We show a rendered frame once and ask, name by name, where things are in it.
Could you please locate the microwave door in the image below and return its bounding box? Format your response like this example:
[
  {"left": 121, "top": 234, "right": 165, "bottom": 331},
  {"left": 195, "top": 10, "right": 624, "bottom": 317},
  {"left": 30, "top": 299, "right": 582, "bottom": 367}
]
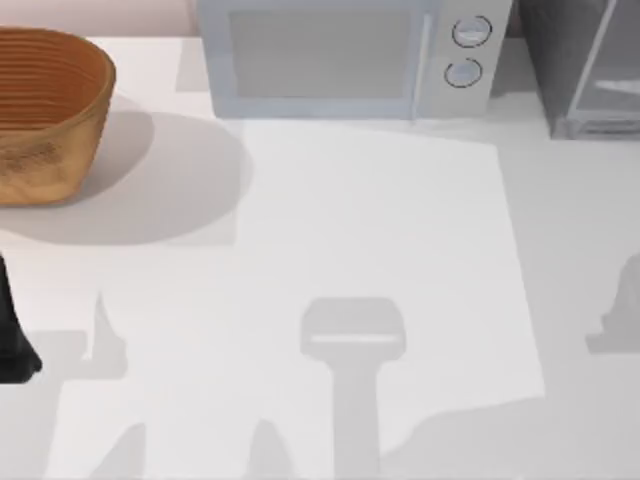
[{"left": 195, "top": 0, "right": 437, "bottom": 120}]

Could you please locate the round microwave knob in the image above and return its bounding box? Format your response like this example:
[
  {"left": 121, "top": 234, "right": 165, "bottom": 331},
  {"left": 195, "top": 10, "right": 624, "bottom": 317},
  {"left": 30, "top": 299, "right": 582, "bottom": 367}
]
[
  {"left": 443, "top": 56, "right": 485, "bottom": 90},
  {"left": 451, "top": 14, "right": 493, "bottom": 49}
]

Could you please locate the pale microwave oven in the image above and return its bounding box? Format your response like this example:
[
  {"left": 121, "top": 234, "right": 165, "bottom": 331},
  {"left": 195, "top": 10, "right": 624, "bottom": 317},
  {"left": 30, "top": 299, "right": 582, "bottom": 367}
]
[{"left": 194, "top": 0, "right": 515, "bottom": 121}]

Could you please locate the brown wicker basket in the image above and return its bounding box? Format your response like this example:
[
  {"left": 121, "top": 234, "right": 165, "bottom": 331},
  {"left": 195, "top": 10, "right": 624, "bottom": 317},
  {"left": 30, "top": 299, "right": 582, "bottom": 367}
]
[{"left": 0, "top": 27, "right": 118, "bottom": 207}]

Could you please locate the grey cabinet with dark inside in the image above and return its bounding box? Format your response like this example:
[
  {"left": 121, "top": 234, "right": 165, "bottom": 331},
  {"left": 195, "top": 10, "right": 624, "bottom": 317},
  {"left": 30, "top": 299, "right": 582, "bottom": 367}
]
[{"left": 517, "top": 0, "right": 640, "bottom": 141}]

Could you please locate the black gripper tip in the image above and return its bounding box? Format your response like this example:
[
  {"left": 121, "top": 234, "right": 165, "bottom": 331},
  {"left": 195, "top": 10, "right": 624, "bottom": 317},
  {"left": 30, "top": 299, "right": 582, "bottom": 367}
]
[{"left": 0, "top": 254, "right": 43, "bottom": 385}]

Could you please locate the microwave door handle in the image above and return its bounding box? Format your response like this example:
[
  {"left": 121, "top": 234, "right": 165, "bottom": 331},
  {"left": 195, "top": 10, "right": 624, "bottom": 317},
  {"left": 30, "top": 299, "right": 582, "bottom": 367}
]
[{"left": 412, "top": 13, "right": 433, "bottom": 122}]

